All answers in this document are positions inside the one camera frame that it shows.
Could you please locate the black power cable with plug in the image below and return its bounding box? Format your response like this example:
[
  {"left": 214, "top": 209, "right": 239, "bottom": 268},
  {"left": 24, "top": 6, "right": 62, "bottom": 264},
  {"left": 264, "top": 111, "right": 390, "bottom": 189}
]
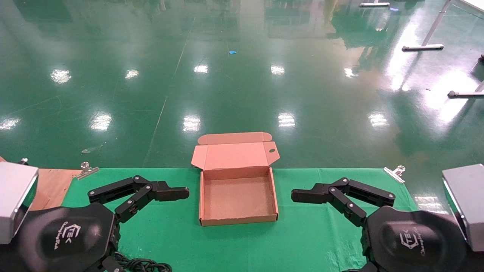
[{"left": 113, "top": 252, "right": 173, "bottom": 272}]

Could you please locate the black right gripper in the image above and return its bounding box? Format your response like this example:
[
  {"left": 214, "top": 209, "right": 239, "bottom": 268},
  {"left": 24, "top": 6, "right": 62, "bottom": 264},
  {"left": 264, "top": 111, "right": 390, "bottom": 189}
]
[{"left": 361, "top": 206, "right": 468, "bottom": 272}]

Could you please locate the metal binder clip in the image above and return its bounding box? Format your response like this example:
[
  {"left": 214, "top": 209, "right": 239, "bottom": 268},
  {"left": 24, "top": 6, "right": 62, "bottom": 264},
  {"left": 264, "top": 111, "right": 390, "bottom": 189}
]
[
  {"left": 383, "top": 165, "right": 406, "bottom": 184},
  {"left": 76, "top": 162, "right": 99, "bottom": 180}
]

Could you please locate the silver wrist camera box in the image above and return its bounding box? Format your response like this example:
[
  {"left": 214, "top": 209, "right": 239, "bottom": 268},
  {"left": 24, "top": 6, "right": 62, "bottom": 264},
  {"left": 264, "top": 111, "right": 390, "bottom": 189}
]
[
  {"left": 0, "top": 162, "right": 39, "bottom": 244},
  {"left": 442, "top": 164, "right": 484, "bottom": 252}
]

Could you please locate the green table cloth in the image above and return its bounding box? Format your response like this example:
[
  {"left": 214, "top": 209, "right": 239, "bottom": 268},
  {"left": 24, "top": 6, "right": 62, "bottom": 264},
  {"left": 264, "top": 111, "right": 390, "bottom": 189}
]
[{"left": 60, "top": 168, "right": 419, "bottom": 272}]

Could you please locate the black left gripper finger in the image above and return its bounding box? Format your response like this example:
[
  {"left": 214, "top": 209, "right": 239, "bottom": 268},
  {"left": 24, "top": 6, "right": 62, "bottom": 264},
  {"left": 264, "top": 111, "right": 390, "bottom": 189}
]
[{"left": 88, "top": 175, "right": 190, "bottom": 224}]

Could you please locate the white table top corner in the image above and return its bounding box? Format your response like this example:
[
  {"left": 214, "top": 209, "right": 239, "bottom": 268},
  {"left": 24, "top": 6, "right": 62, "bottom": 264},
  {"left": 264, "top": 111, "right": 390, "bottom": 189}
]
[{"left": 463, "top": 0, "right": 484, "bottom": 15}]

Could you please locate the brown cardboard box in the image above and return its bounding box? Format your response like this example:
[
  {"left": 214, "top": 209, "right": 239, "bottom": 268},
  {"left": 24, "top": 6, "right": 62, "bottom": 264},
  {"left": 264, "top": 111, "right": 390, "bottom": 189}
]
[{"left": 191, "top": 132, "right": 281, "bottom": 227}]

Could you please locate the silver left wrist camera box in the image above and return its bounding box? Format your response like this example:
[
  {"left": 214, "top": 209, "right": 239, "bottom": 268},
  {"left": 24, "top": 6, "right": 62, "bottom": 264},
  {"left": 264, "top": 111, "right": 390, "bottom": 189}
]
[{"left": 0, "top": 162, "right": 39, "bottom": 244}]

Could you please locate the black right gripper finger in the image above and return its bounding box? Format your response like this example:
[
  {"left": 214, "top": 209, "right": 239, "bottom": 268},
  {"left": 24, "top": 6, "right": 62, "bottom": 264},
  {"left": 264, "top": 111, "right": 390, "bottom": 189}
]
[{"left": 291, "top": 177, "right": 396, "bottom": 227}]

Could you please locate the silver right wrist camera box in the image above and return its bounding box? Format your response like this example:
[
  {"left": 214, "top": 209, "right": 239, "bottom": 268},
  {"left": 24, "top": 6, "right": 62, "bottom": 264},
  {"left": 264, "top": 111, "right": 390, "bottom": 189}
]
[{"left": 442, "top": 164, "right": 484, "bottom": 252}]

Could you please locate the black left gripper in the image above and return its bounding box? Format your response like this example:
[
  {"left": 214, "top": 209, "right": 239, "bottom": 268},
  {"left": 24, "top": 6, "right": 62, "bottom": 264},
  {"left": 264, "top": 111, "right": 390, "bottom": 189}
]
[{"left": 15, "top": 202, "right": 125, "bottom": 272}]

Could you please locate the clear plastic floor litter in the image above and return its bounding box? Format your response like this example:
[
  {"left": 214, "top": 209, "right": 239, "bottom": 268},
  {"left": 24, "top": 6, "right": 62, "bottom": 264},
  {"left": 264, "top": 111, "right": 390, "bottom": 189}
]
[{"left": 81, "top": 143, "right": 107, "bottom": 155}]

